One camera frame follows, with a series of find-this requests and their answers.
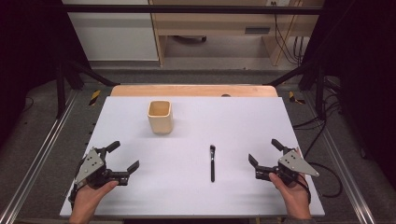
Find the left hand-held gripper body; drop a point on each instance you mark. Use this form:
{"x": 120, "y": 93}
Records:
{"x": 93, "y": 169}

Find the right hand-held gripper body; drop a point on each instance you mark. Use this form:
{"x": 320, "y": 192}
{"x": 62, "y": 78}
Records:
{"x": 294, "y": 165}

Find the cream square cup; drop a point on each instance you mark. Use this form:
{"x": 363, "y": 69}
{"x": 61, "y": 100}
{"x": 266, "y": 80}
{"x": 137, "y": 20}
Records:
{"x": 160, "y": 119}

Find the person's left hand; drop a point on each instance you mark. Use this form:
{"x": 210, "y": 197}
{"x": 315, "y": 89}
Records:
{"x": 88, "y": 197}

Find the person's right hand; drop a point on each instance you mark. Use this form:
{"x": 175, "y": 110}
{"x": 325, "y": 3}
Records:
{"x": 292, "y": 196}

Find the yellow black tape marker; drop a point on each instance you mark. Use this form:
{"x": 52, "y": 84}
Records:
{"x": 94, "y": 97}
{"x": 294, "y": 97}

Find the white table board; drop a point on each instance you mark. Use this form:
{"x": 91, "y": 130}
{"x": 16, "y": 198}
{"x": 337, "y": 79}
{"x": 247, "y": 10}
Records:
{"x": 186, "y": 186}

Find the black metal stand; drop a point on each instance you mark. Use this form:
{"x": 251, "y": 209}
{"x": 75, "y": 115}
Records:
{"x": 319, "y": 90}
{"x": 60, "y": 90}

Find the wooden table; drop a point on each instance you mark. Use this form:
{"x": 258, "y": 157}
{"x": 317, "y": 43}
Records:
{"x": 186, "y": 90}

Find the white cabinet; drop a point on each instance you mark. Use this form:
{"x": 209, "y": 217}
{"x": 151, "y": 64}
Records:
{"x": 115, "y": 37}

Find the black curtain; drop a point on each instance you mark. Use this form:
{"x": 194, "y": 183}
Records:
{"x": 28, "y": 46}
{"x": 364, "y": 62}

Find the grey chair base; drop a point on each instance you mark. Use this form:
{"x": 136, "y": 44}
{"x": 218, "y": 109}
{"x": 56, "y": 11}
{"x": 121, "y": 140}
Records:
{"x": 190, "y": 39}

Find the wooden cabinet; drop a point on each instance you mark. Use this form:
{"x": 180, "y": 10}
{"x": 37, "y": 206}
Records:
{"x": 218, "y": 21}

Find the black horizontal bar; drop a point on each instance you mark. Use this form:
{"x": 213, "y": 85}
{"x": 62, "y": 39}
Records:
{"x": 186, "y": 9}

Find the metal floor rail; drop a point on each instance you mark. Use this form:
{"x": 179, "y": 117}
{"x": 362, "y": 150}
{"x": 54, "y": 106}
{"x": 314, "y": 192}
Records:
{"x": 342, "y": 161}
{"x": 40, "y": 152}

